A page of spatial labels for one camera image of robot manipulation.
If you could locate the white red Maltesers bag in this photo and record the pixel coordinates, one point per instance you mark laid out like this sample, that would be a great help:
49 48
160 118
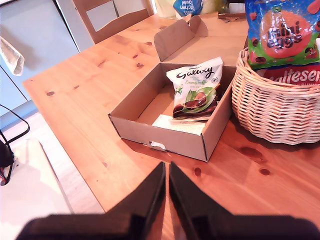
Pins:
295 77

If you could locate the brown cardboard box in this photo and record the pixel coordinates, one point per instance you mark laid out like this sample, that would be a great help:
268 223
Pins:
180 145

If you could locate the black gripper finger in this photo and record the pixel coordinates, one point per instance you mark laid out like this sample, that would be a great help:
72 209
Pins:
147 205
190 205

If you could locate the blue Terry's mini eggs bag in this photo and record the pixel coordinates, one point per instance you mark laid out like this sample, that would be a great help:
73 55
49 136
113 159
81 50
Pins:
282 37

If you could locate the yellow blue kitchen towel pack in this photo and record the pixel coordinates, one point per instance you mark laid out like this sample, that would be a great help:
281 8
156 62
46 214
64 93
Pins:
187 6

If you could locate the white Galaxy egg bag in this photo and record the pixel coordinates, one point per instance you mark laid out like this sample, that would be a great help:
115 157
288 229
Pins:
195 82

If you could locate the wooden chair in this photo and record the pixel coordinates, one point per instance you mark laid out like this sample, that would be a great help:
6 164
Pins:
82 15

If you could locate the white kitchen cabinet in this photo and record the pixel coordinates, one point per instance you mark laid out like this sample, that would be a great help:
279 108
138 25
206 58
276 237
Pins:
37 25

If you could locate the beige hanging towel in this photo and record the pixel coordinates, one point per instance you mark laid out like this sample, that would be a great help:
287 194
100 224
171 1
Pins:
12 60

